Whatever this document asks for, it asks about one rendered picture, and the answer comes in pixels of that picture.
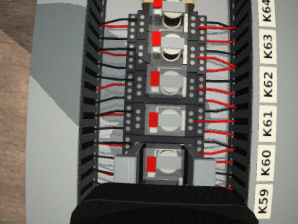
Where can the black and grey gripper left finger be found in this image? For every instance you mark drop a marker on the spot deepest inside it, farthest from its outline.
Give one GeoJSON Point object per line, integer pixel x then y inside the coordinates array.
{"type": "Point", "coordinates": [125, 165]}

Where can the grey mounting plate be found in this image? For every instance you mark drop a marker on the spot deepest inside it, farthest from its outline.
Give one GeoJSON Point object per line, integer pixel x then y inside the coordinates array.
{"type": "Point", "coordinates": [216, 11]}

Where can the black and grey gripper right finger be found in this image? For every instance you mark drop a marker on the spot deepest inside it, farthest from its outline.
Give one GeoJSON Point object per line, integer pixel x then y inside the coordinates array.
{"type": "Point", "coordinates": [198, 170]}

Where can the black relay socket row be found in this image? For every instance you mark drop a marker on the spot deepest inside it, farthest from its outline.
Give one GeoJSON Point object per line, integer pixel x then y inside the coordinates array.
{"type": "Point", "coordinates": [195, 101]}

